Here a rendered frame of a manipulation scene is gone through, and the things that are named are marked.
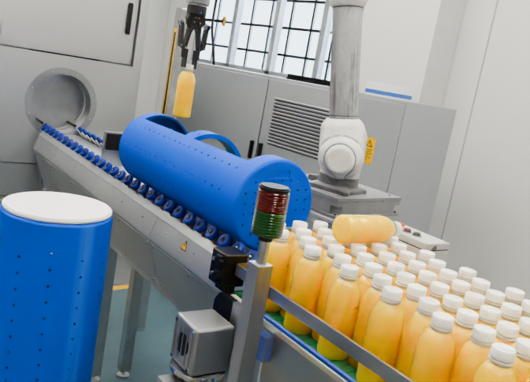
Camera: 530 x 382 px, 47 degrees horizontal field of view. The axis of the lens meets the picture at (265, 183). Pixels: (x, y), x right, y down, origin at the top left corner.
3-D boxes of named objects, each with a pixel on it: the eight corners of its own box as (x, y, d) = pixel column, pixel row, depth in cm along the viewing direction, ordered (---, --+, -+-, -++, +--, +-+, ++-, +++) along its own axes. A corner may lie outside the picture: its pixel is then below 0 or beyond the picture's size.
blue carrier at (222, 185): (180, 179, 259) (185, 113, 253) (307, 247, 190) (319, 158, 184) (116, 182, 243) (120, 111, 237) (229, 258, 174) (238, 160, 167)
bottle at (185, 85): (190, 117, 243) (197, 69, 240) (189, 118, 236) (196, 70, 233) (173, 114, 242) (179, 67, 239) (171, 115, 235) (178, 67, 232)
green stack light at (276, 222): (270, 229, 125) (274, 206, 124) (288, 238, 120) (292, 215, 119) (244, 229, 122) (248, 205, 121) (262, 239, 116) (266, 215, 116)
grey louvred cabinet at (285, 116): (203, 234, 533) (229, 67, 507) (403, 339, 379) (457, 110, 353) (149, 237, 496) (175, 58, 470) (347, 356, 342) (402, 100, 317)
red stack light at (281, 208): (274, 205, 124) (278, 187, 124) (292, 215, 119) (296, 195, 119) (248, 205, 121) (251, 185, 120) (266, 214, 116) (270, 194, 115)
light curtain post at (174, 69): (139, 325, 334) (186, 9, 304) (144, 330, 330) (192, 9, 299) (129, 327, 331) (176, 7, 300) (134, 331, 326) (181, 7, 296)
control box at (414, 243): (390, 252, 187) (397, 220, 185) (442, 276, 171) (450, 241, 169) (367, 253, 181) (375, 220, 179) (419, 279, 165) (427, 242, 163)
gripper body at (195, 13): (202, 7, 237) (199, 31, 239) (183, 2, 232) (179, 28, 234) (211, 7, 231) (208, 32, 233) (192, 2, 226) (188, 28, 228)
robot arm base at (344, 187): (319, 180, 252) (322, 166, 251) (367, 193, 239) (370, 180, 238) (296, 181, 237) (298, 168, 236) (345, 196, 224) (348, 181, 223)
